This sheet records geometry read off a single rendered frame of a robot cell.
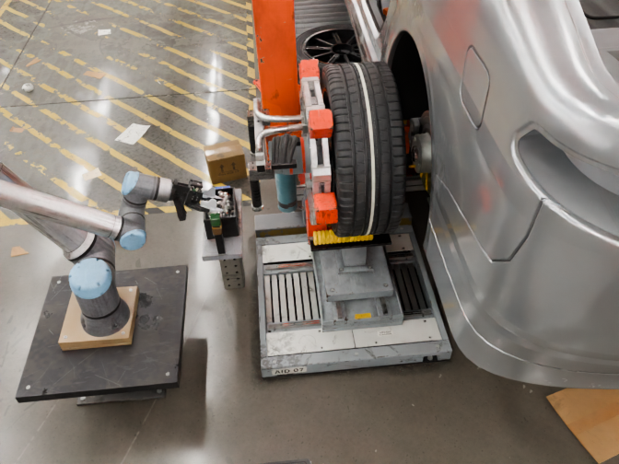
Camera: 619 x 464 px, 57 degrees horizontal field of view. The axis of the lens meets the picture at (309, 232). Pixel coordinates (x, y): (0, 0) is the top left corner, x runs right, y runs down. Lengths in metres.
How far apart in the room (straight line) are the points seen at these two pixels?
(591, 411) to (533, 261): 1.45
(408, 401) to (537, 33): 1.67
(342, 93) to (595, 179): 0.96
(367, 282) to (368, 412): 0.56
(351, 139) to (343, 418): 1.16
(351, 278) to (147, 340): 0.92
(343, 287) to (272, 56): 1.03
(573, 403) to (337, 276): 1.11
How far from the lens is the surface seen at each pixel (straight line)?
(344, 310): 2.53
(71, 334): 2.44
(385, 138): 1.91
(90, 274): 2.25
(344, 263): 2.60
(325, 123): 1.87
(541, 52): 1.22
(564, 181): 1.25
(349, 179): 1.91
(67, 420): 2.66
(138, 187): 2.15
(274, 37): 2.38
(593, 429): 2.63
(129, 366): 2.33
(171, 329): 2.39
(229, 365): 2.60
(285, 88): 2.49
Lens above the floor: 2.17
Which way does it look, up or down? 45 degrees down
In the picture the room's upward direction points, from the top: 2 degrees counter-clockwise
